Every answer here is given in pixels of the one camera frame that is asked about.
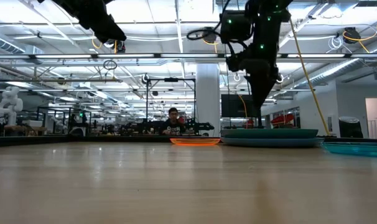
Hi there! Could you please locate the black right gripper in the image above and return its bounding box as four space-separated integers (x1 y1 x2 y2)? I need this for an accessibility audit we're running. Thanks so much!
227 43 281 129

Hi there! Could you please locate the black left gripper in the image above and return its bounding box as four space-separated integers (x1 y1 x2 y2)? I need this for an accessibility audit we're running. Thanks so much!
60 0 128 44

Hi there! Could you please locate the large teal plastic plate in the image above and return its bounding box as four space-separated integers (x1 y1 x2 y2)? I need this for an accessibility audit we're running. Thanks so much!
221 128 319 139

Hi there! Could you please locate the orange translucent small plate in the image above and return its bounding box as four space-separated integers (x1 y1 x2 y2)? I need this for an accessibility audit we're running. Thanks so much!
169 138 221 147

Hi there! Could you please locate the cyan translucent small plate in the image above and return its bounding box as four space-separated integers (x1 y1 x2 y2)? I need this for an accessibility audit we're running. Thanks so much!
321 142 377 158

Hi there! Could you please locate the long ceiling light strip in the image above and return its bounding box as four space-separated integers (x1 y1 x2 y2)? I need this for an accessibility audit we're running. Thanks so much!
0 52 377 60

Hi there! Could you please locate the black monitor screen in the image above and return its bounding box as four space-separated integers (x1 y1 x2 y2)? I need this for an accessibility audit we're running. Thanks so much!
221 94 261 118

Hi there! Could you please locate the red background object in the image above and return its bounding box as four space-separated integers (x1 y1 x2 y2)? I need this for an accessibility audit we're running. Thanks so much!
271 113 296 127

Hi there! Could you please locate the white building column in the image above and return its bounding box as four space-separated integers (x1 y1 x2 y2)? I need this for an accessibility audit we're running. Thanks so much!
195 63 221 137

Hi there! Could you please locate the person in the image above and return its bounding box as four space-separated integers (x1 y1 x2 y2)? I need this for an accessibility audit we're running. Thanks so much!
161 107 187 136

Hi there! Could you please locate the black round bin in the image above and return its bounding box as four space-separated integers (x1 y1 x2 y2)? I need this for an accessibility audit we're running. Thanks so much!
338 116 364 139

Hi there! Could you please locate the white door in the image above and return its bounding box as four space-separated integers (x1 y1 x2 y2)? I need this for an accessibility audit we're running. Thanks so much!
365 98 377 139

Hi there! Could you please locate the white humanoid robot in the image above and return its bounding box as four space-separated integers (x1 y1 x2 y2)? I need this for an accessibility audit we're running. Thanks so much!
0 86 24 127

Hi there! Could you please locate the black ceiling cable reel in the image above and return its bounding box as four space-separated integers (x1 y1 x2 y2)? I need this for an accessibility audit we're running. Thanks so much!
202 27 218 44
103 39 127 54
343 27 362 44

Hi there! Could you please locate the yellow hanging cable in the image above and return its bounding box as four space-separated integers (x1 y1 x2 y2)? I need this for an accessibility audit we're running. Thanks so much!
289 18 332 137

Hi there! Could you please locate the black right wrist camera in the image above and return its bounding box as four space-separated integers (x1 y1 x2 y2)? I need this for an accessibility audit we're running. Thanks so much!
220 10 253 43

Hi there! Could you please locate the silver ventilation duct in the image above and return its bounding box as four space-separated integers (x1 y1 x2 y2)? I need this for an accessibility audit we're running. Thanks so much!
292 46 377 90

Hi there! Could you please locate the black background rig frame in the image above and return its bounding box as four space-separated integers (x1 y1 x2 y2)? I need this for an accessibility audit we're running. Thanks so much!
146 77 197 135

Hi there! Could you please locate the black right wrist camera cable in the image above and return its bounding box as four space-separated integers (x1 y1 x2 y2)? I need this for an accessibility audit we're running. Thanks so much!
187 27 223 41

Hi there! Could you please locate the grey ventilation duct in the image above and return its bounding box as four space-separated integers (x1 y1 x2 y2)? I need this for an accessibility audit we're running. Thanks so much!
0 32 27 55

